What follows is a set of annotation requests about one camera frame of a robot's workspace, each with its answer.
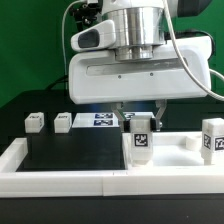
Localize white U-shaped obstacle fence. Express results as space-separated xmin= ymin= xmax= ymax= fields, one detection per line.
xmin=0 ymin=138 xmax=224 ymax=198

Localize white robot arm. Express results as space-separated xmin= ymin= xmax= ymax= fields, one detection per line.
xmin=69 ymin=0 xmax=213 ymax=131

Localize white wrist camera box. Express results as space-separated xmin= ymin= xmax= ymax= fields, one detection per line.
xmin=71 ymin=20 xmax=116 ymax=52

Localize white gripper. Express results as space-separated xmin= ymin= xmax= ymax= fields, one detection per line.
xmin=69 ymin=36 xmax=211 ymax=132

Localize white square table top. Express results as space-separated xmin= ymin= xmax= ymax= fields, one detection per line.
xmin=122 ymin=132 xmax=224 ymax=170

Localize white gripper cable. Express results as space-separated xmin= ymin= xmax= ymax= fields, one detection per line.
xmin=161 ymin=0 xmax=224 ymax=102

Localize white sheet with tags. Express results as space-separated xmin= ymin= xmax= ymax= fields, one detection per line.
xmin=72 ymin=112 xmax=151 ymax=128

